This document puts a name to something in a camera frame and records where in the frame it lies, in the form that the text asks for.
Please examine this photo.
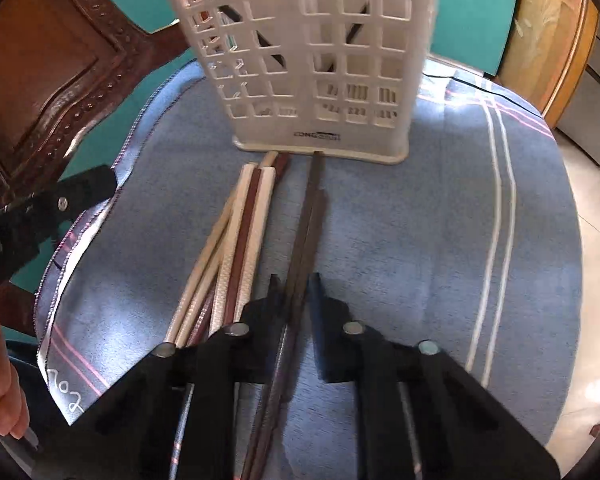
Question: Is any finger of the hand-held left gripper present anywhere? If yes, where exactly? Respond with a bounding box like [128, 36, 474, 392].
[0, 164, 119, 303]

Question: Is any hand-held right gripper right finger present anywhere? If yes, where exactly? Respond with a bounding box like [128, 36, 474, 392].
[309, 272, 562, 480]

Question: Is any person's left hand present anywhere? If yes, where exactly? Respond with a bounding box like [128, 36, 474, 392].
[0, 301, 32, 442]

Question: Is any beige wooden chopstick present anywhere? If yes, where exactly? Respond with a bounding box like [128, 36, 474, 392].
[175, 230, 226, 348]

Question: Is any wood-framed glass sliding door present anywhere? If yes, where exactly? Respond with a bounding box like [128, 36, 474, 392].
[497, 0, 600, 128]

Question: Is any bundle of mixed chopsticks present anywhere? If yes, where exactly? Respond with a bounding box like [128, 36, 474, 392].
[165, 150, 278, 348]

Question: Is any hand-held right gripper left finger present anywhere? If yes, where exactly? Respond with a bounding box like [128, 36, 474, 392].
[32, 273, 287, 480]

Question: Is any white plastic utensil basket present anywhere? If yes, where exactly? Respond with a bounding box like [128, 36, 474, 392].
[152, 0, 443, 166]

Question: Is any blue striped cloth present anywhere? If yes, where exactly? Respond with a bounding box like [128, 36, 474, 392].
[35, 57, 581, 480]

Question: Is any carved wooden chair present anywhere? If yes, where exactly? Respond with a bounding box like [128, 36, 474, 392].
[0, 0, 206, 341]

